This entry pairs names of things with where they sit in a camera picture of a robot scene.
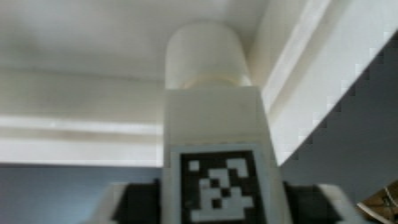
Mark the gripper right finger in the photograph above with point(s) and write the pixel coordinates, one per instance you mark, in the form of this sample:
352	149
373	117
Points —
320	205

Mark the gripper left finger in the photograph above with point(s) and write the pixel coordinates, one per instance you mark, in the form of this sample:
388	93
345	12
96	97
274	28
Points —
128	205

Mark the white square tabletop part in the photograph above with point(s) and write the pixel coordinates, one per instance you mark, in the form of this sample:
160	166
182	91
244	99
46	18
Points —
82	70

